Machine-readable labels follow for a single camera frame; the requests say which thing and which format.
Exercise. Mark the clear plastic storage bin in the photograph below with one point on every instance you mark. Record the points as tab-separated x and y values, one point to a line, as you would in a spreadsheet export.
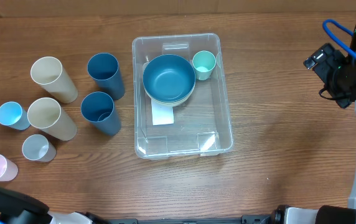
202	124

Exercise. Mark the tall blue cup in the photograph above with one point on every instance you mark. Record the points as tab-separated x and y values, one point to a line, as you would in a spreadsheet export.
104	70
99	109

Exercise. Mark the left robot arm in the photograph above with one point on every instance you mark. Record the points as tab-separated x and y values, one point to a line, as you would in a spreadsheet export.
19	208

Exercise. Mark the small light blue cup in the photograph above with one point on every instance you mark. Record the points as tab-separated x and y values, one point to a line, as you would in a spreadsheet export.
13	115

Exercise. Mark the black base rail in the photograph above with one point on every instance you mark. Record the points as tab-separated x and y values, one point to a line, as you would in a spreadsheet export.
244	219

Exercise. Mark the tall cream cup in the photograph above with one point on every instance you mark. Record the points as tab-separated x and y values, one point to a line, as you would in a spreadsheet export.
49	73
47	115

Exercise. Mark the white label in bin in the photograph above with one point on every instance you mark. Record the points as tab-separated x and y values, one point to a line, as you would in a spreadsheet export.
161	114

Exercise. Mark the small grey cup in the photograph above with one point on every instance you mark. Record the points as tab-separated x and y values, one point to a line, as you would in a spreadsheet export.
37	148

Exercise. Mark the tall blue cup back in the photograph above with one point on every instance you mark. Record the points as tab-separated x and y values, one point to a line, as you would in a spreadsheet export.
104	70

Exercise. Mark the small mint green cup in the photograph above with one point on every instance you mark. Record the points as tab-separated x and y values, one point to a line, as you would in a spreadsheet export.
204	63

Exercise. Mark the tall cream cup front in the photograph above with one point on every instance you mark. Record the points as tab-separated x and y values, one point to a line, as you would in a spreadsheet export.
47	115

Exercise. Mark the tall cream cup back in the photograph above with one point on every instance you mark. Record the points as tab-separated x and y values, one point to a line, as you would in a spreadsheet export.
49	73

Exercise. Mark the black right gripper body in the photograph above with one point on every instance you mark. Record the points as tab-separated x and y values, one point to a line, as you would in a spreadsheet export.
326	65

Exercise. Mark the teal blue bowl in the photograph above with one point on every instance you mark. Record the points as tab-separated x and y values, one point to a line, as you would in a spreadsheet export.
169	78

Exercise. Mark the tall blue cup front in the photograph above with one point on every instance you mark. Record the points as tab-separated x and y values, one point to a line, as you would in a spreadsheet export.
99	109

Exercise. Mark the cream bowl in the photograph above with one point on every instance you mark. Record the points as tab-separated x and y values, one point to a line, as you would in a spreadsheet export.
172	104

